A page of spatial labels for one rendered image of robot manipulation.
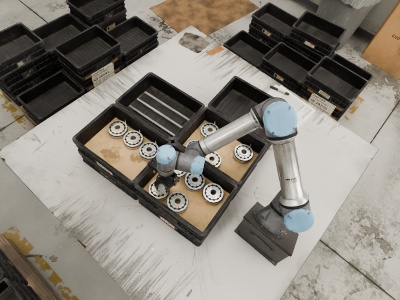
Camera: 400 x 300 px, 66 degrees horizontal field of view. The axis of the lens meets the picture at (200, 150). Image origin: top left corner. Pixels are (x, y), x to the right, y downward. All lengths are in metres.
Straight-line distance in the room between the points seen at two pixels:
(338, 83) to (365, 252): 1.32
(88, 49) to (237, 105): 1.36
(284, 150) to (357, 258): 1.62
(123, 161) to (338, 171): 1.24
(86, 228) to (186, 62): 1.28
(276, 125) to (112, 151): 0.89
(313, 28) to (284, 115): 2.13
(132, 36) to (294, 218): 2.20
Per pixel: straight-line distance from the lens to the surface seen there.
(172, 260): 1.57
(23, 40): 2.91
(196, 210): 1.50
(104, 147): 1.68
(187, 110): 1.80
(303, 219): 1.30
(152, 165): 1.41
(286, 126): 1.13
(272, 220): 1.45
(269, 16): 3.38
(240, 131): 1.28
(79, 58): 2.65
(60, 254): 2.41
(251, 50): 3.11
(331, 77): 2.80
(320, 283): 2.50
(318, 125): 2.13
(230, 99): 1.89
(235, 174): 1.61
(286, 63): 2.91
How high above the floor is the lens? 2.24
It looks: 59 degrees down
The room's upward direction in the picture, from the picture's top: 10 degrees clockwise
